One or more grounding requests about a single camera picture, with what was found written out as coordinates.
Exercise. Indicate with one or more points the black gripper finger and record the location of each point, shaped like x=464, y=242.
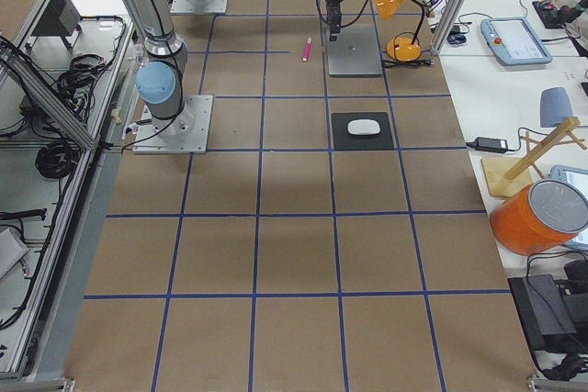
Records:
x=331, y=19
x=337, y=18

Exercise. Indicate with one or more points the pink pen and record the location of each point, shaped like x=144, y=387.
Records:
x=307, y=50

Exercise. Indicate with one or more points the white computer mouse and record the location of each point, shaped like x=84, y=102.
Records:
x=363, y=127

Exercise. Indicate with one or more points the black mousepad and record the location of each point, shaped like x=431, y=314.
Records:
x=345, y=142

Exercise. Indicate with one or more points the silver laptop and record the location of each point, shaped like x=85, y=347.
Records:
x=354, y=53

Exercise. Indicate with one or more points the orange desk lamp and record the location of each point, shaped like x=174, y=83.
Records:
x=403, y=45

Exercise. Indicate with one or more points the black power adapter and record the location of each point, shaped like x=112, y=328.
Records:
x=490, y=145

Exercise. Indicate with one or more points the wooden stand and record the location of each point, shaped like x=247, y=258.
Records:
x=506, y=176

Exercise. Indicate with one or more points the orange cylindrical container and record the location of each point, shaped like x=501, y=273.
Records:
x=526, y=223

